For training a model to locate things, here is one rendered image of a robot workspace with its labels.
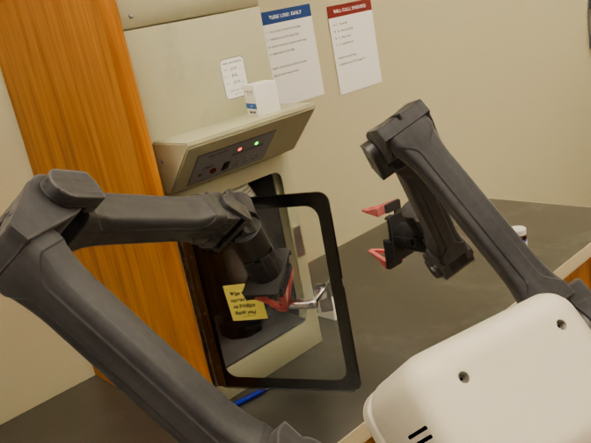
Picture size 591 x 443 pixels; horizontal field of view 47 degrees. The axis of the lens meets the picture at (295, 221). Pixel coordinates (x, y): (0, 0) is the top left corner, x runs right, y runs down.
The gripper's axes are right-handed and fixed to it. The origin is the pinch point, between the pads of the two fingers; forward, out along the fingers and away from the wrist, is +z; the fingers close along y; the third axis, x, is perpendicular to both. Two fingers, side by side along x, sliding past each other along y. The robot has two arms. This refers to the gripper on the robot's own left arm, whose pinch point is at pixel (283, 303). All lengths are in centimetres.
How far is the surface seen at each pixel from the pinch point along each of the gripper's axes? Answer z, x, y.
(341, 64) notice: 23, -15, -113
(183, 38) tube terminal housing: -36, -16, -35
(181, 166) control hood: -23.4, -14.5, -13.0
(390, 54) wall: 34, -4, -132
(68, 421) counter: 21, -55, 14
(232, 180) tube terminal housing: -8.4, -14.4, -25.3
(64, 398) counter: 25, -63, 6
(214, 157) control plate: -20.2, -11.2, -18.6
